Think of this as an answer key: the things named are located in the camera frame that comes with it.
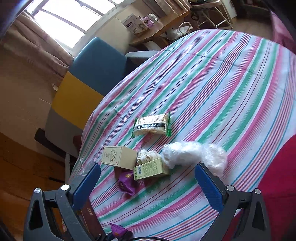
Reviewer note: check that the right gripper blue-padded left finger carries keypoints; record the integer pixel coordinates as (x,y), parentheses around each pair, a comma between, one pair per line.
(82,185)

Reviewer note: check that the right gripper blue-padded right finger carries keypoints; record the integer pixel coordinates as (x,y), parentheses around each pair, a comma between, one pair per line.
(212,187)

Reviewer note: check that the purple snack packet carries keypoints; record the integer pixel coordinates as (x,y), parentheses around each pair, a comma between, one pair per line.
(120,233)
(126,183)

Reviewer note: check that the white socks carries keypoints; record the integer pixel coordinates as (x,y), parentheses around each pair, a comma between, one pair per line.
(144,156)

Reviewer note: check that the dark red gift box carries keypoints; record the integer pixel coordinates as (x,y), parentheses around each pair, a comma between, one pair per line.
(90,220)

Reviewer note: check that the clear crumpled plastic bag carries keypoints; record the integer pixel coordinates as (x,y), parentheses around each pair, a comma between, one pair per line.
(192,153)

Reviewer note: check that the cream cardboard box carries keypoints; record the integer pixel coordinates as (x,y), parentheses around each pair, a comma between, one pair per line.
(119,156)

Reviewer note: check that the green medicine box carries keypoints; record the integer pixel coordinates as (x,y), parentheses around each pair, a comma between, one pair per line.
(154,168)

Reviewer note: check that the green noodle snack packet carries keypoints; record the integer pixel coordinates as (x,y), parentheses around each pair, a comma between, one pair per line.
(158,124)

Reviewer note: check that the striped pink green bedspread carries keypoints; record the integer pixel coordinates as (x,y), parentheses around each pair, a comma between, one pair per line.
(228,88)

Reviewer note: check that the white electric kettle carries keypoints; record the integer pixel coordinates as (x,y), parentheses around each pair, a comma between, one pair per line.
(183,29)

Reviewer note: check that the pink window curtain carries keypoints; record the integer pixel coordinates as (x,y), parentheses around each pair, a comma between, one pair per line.
(26,39)

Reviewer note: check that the wooden desk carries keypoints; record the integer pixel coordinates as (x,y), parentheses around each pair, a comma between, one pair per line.
(154,33)

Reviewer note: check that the white box on sill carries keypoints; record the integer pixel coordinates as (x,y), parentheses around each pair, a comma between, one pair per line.
(135,25)

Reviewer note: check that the metal folding chair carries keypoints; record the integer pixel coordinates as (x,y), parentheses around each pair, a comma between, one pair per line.
(211,14)

